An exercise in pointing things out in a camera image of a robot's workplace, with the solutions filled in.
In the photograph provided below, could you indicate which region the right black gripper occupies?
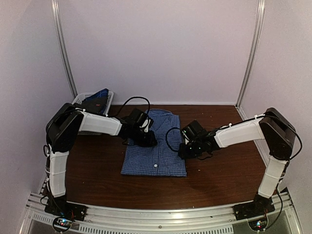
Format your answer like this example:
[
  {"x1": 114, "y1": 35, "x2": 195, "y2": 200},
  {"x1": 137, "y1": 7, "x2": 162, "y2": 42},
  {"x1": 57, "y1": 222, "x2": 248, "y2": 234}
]
[{"x1": 179, "y1": 140, "x2": 203, "y2": 159}]

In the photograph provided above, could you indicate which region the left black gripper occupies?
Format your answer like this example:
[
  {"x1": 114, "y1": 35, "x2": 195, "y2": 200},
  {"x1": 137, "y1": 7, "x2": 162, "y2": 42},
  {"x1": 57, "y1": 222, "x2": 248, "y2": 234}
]
[{"x1": 131, "y1": 127, "x2": 157, "y2": 147}]

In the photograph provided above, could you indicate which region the blue plaid long sleeve shirt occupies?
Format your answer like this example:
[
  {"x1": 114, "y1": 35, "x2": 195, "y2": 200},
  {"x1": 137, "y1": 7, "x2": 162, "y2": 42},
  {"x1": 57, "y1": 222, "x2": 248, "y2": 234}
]
[{"x1": 121, "y1": 109, "x2": 187, "y2": 177}]

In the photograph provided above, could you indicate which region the white plastic laundry basket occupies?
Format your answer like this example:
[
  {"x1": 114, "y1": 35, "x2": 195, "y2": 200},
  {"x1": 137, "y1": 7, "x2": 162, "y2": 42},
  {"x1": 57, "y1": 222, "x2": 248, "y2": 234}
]
[{"x1": 69, "y1": 89, "x2": 121, "y2": 136}]

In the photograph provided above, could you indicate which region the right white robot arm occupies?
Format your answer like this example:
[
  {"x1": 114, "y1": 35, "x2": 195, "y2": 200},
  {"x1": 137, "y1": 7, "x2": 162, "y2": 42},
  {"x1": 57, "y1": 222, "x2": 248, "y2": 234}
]
[{"x1": 178, "y1": 108, "x2": 299, "y2": 215}]

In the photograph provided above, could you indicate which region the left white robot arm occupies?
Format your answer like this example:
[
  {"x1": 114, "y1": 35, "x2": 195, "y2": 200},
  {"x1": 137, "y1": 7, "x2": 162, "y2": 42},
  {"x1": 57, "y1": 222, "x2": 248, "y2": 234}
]
[{"x1": 45, "y1": 103, "x2": 157, "y2": 216}]

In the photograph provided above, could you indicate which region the black shirt in basket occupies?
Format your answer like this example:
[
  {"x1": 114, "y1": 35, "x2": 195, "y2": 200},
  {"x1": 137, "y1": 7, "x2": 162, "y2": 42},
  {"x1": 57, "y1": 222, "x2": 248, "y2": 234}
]
[{"x1": 74, "y1": 97, "x2": 108, "y2": 115}]

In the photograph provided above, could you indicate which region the dark blue plaid shirt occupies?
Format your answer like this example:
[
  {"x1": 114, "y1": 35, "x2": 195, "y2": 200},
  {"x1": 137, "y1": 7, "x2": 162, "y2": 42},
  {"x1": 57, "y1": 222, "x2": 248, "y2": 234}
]
[{"x1": 84, "y1": 88, "x2": 109, "y2": 101}]

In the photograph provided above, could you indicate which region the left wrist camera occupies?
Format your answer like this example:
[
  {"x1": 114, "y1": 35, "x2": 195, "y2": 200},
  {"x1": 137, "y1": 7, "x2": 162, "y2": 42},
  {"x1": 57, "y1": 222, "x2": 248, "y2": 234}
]
[{"x1": 140, "y1": 117, "x2": 154, "y2": 133}]

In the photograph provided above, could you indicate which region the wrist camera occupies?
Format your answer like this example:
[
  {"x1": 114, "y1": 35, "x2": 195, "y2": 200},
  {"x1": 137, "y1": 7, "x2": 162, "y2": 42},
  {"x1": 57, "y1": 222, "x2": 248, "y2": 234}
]
[
  {"x1": 140, "y1": 117, "x2": 154, "y2": 133},
  {"x1": 181, "y1": 130, "x2": 190, "y2": 144}
]

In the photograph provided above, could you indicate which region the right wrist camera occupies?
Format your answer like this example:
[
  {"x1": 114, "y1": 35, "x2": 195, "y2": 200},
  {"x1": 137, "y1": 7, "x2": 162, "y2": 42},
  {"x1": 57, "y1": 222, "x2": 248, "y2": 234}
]
[{"x1": 181, "y1": 130, "x2": 190, "y2": 144}]

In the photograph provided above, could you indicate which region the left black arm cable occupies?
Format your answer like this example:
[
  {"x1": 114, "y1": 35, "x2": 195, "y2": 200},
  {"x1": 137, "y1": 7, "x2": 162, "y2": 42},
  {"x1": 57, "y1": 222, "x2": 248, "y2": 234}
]
[{"x1": 114, "y1": 97, "x2": 151, "y2": 117}]

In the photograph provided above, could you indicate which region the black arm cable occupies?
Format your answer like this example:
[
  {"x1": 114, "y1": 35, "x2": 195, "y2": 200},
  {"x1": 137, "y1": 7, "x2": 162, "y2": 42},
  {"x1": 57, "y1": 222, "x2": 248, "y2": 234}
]
[
  {"x1": 165, "y1": 114, "x2": 303, "y2": 161},
  {"x1": 114, "y1": 97, "x2": 151, "y2": 117}
]

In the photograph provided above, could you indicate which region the aluminium front rail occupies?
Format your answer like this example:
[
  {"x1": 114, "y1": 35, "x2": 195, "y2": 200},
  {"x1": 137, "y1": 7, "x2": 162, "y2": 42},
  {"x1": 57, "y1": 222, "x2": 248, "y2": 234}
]
[{"x1": 17, "y1": 192, "x2": 302, "y2": 234}]

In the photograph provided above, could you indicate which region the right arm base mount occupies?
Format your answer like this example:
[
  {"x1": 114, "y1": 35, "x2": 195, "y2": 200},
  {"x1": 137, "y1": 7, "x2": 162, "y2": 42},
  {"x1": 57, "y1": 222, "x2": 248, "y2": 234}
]
[{"x1": 233, "y1": 194, "x2": 275, "y2": 232}]

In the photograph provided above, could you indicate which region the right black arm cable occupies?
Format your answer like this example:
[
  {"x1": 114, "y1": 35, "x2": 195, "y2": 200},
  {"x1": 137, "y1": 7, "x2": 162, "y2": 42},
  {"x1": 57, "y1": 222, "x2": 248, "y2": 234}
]
[{"x1": 165, "y1": 114, "x2": 303, "y2": 161}]

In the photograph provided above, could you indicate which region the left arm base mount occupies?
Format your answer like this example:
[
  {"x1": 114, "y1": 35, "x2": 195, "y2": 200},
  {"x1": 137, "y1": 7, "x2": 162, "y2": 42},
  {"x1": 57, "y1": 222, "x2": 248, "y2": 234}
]
[{"x1": 40, "y1": 190, "x2": 87, "y2": 234}]

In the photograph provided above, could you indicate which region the left aluminium frame post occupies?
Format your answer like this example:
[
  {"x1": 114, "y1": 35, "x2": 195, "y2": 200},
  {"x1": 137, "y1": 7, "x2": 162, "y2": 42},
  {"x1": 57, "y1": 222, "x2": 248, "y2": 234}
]
[{"x1": 51, "y1": 0, "x2": 78, "y2": 98}]

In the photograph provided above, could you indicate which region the aluminium frame post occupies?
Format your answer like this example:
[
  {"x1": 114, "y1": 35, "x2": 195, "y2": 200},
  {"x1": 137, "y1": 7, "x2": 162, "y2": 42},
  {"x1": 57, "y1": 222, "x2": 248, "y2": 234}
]
[
  {"x1": 235, "y1": 0, "x2": 266, "y2": 109},
  {"x1": 51, "y1": 0, "x2": 78, "y2": 98}
]

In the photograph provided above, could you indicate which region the right aluminium frame post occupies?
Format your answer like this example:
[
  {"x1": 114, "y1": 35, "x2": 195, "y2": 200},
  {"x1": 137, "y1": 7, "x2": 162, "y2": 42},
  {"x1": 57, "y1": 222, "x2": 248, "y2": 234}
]
[{"x1": 235, "y1": 0, "x2": 266, "y2": 109}]

